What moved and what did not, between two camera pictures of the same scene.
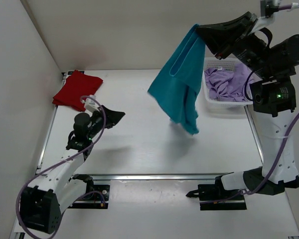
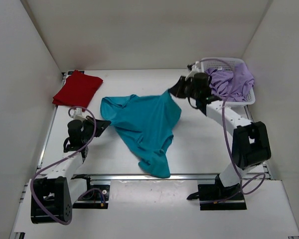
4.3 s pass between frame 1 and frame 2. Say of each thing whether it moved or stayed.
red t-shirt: stayed
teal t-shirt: moved
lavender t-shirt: stayed
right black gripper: moved
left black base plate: stayed
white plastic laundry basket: stayed
